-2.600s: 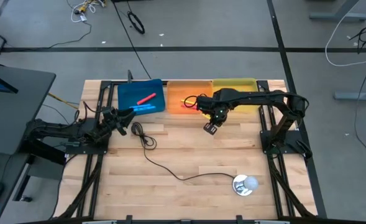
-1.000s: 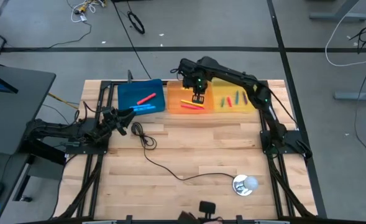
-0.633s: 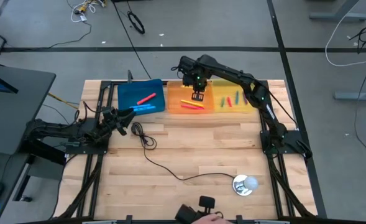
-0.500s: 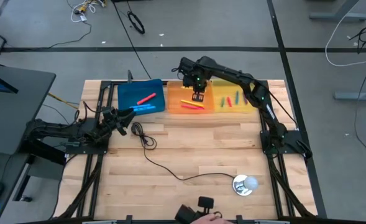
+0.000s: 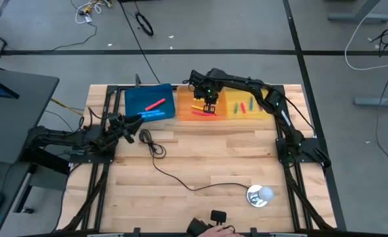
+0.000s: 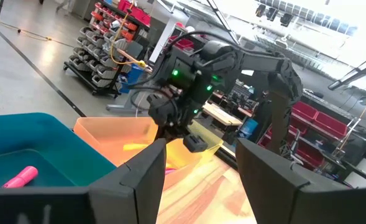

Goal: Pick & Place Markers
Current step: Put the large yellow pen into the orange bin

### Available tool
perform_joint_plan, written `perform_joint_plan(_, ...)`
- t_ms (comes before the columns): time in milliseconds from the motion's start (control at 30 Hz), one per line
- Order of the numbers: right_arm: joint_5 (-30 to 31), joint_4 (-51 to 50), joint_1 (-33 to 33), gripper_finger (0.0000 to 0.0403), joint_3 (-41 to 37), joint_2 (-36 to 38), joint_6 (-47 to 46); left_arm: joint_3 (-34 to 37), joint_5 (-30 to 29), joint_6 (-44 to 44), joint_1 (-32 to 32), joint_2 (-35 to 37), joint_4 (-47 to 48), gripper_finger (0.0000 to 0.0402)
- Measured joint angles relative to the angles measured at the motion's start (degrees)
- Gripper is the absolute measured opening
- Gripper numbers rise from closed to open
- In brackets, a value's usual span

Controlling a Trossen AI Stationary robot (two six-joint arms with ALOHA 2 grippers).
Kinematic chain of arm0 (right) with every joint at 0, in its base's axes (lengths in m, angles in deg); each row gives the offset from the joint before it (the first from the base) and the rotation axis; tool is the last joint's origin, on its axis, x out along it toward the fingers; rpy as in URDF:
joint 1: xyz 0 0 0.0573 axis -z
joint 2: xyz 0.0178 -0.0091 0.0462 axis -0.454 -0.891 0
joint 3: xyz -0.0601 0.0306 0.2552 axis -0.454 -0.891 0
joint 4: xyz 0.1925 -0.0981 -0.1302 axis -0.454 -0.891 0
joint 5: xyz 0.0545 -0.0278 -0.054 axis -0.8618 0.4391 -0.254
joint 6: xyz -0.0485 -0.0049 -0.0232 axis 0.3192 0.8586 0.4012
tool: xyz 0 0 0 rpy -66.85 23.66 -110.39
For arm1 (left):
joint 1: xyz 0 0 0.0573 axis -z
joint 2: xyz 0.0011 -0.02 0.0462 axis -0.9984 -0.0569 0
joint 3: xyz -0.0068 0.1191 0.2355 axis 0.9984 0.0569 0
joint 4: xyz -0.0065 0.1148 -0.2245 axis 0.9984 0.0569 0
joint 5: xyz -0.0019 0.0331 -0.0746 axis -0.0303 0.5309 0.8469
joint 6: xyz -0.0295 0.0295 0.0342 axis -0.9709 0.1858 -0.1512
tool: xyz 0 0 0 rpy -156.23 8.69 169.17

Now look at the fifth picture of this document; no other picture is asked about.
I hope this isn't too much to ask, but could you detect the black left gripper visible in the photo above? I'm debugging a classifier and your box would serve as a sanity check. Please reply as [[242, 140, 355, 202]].
[[106, 112, 146, 145]]

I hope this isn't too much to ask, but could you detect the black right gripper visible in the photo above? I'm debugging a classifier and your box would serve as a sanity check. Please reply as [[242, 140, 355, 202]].
[[196, 80, 222, 115]]

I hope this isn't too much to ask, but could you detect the orange translucent plastic bin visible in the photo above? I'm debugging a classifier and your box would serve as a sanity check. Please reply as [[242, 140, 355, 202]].
[[175, 84, 229, 121]]

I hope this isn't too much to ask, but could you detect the yellow translucent plastic bin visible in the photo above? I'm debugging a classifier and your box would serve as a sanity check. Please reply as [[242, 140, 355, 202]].
[[224, 86, 275, 120]]

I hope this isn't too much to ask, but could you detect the blue plastic bin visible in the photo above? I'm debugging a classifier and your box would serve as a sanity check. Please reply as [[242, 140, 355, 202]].
[[124, 83, 177, 123]]

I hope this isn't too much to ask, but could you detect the black desk leg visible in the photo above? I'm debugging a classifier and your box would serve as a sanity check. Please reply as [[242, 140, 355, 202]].
[[14, 144, 72, 215]]

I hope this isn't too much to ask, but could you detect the white ball on silver base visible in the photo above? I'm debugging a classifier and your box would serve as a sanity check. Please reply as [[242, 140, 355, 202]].
[[246, 184, 276, 208]]

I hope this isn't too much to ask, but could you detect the black desk top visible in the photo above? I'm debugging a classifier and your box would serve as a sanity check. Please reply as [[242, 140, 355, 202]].
[[0, 67, 61, 165]]

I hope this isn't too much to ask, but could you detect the black handheld device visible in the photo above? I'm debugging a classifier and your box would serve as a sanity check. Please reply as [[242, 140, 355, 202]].
[[186, 217, 214, 236]]

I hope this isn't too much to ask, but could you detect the person's hand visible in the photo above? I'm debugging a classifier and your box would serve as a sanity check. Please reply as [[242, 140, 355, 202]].
[[198, 224, 244, 237]]

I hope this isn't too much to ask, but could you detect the dark grey side desk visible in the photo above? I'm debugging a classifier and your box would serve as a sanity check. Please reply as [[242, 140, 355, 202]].
[[0, 160, 33, 237]]

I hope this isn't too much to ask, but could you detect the grey desk foot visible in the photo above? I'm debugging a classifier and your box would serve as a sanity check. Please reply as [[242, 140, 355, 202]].
[[354, 90, 388, 108], [327, 0, 388, 24]]

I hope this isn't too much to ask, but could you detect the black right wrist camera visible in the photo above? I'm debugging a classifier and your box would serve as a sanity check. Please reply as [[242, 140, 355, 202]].
[[183, 69, 204, 99]]

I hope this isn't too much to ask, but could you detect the black aluminium table frame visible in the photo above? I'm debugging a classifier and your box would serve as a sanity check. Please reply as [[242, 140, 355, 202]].
[[81, 84, 315, 237]]

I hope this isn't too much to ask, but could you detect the thin yellow cable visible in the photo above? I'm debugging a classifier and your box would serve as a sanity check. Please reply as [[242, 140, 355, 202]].
[[50, 97, 84, 116]]

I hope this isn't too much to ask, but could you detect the long black cable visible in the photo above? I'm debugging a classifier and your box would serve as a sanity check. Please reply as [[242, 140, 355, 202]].
[[138, 128, 250, 192]]

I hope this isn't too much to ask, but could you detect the black cable bundle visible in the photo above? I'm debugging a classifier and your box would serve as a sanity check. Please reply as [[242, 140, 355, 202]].
[[284, 163, 336, 231], [57, 163, 111, 231]]

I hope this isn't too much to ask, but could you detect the black coiled cable loop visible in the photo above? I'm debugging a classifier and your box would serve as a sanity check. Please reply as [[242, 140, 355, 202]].
[[134, 11, 155, 37]]

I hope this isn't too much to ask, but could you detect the white cable tangle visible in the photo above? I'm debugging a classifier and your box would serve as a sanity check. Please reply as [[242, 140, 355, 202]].
[[70, 0, 114, 26]]

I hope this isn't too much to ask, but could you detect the white floor cable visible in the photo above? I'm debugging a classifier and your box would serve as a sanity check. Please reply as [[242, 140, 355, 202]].
[[344, 0, 388, 72]]

